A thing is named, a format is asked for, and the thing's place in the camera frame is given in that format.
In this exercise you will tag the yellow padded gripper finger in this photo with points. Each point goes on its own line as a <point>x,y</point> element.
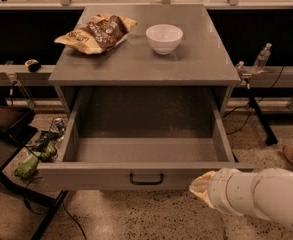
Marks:
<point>199,187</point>

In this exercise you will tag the grey top drawer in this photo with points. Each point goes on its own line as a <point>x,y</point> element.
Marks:
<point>140,138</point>

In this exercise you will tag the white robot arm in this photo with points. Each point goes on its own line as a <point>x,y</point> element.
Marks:
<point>266,195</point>

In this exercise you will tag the grey drawer cabinet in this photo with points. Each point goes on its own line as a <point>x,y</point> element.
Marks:
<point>200,59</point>

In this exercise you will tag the tan shoe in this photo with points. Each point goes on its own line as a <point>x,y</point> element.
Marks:
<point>288,153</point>

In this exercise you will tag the black tripod stand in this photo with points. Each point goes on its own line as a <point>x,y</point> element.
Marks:
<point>245,76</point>

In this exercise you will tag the clear plastic water bottle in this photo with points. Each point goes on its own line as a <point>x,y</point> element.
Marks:
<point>262,58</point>

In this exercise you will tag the white ceramic bowl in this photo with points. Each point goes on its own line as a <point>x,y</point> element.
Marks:
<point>164,38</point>

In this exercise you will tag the soda can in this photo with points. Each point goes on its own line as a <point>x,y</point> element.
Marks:
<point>59,125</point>

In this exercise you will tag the green snack bag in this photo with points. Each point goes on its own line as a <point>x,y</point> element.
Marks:
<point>28,167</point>

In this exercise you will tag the brown yellow chip bag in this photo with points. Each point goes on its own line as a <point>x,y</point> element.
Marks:
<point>102,33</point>

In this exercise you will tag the black side table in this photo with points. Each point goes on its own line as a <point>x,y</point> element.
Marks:
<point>15,133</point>

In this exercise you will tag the black yellow tape measure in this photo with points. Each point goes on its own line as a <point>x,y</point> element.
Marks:
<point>32,65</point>

